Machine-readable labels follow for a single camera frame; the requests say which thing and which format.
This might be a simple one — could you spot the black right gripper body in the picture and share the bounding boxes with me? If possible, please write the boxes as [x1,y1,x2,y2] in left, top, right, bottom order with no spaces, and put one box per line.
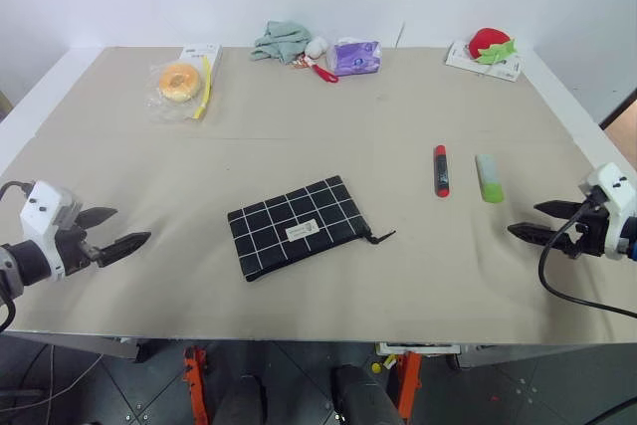
[557,199,612,261]

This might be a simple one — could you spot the white under-table bracket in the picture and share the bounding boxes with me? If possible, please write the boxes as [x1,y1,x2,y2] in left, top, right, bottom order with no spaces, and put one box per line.
[374,341,463,357]

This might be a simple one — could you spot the small white ball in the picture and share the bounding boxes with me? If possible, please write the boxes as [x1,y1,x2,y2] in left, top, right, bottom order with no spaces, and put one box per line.
[304,35,330,60]

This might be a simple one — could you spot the red strawberry plush toy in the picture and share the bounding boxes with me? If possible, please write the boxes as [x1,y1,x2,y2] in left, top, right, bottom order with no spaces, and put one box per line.
[467,28,520,65]

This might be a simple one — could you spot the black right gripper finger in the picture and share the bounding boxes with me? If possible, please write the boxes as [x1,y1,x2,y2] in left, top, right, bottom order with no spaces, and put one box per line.
[507,221,566,249]
[532,200,584,221]

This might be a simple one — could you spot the orange table leg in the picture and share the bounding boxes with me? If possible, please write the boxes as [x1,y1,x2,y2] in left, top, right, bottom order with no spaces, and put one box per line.
[393,349,425,425]
[182,344,211,425]

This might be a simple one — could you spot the red and black marker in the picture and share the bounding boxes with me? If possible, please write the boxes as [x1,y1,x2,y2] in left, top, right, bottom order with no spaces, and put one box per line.
[432,144,453,199]

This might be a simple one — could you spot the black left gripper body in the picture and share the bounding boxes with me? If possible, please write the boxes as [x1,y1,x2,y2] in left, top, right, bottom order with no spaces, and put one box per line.
[53,201,106,277]

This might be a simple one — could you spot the bagel in clear bag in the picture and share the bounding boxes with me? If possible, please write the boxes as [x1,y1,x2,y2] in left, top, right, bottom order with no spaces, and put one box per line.
[145,59,214,124]

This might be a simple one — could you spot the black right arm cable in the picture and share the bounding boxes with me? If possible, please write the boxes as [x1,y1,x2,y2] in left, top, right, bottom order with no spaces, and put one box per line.
[538,199,637,319]

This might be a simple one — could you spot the beige table cover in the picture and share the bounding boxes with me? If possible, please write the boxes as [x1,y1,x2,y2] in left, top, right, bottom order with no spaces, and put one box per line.
[0,46,637,346]

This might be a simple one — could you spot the black grid pencil pouch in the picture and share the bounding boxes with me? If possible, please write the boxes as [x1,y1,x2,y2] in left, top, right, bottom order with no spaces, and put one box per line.
[226,174,397,284]

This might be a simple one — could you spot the dark rounded shape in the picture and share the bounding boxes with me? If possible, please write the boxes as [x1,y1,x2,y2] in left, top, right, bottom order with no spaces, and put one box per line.
[329,363,400,425]

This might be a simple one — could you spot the pale green cloth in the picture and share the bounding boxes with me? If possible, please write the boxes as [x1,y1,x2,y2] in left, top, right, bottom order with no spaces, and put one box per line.
[249,20,312,66]

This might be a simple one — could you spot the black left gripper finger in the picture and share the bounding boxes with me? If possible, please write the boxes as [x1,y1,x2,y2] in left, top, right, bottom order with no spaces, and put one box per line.
[77,205,119,229]
[96,231,152,268]

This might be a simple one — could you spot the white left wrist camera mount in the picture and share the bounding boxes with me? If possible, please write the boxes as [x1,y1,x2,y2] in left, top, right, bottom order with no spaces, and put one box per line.
[19,180,84,281]

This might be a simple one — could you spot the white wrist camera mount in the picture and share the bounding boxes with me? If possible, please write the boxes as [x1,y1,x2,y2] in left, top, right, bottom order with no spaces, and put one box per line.
[578,162,632,262]
[19,180,84,281]

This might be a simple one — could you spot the thin white wires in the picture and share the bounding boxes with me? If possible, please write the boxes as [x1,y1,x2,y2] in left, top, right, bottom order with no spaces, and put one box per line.
[0,343,106,425]

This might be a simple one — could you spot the white flat carton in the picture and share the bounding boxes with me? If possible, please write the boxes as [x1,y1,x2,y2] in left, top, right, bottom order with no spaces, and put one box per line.
[444,40,525,83]

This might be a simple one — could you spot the green white tube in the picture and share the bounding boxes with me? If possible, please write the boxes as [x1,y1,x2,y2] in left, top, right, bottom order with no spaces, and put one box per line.
[474,153,506,204]

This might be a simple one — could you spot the white box yellow stripe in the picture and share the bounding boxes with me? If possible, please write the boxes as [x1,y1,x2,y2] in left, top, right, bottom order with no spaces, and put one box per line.
[179,44,224,98]

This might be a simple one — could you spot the red handled small tool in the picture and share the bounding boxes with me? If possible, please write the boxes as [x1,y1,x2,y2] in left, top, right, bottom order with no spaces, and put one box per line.
[292,56,340,85]

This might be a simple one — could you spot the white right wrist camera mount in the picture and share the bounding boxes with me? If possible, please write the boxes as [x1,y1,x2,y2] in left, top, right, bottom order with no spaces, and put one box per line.
[578,162,632,262]

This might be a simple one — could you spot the purple tissue pack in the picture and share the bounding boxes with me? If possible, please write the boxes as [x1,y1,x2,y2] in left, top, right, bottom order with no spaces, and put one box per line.
[324,37,385,79]

